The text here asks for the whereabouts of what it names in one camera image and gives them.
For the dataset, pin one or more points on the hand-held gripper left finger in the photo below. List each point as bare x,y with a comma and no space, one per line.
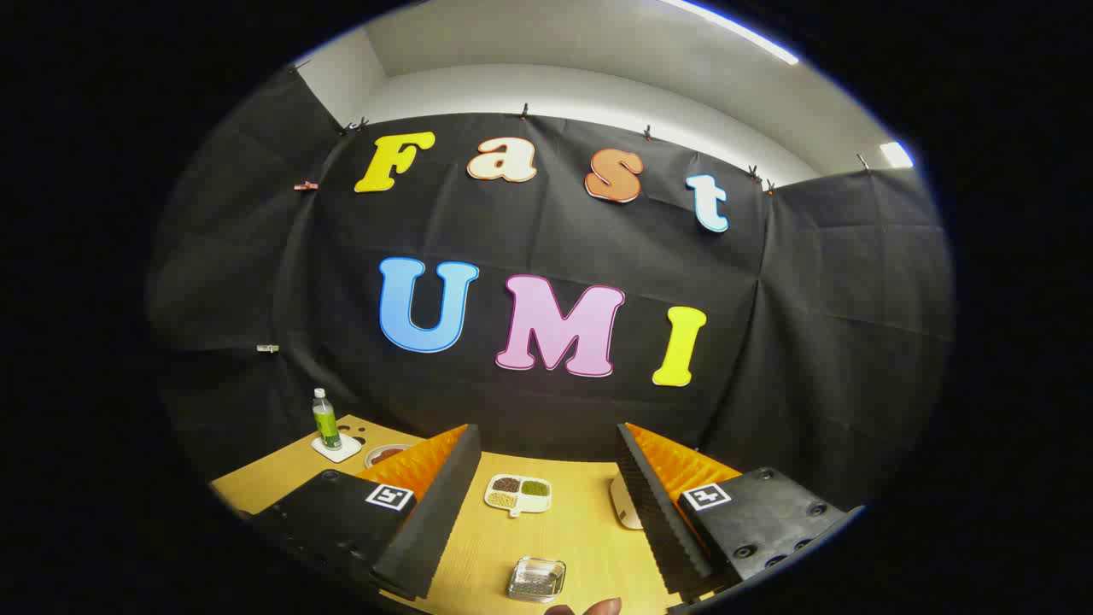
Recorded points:
431,521

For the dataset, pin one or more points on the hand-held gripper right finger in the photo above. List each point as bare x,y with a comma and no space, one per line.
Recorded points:
657,521

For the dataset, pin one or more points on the white toaster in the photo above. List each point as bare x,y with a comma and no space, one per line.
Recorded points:
623,506

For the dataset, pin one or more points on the plate of meat and vegetables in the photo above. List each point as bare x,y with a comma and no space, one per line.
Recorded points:
384,454

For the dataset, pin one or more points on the white divided tray of beans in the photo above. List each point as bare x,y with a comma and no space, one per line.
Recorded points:
518,494

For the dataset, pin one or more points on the white square coaster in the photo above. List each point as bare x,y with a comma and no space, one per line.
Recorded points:
346,451

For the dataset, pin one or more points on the square perforated metal tray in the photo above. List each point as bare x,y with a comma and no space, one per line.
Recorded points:
536,579

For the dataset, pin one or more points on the green drink bottle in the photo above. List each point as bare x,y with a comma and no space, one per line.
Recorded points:
325,423

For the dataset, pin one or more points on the ceiling light strip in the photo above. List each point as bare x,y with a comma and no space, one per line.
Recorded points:
897,155

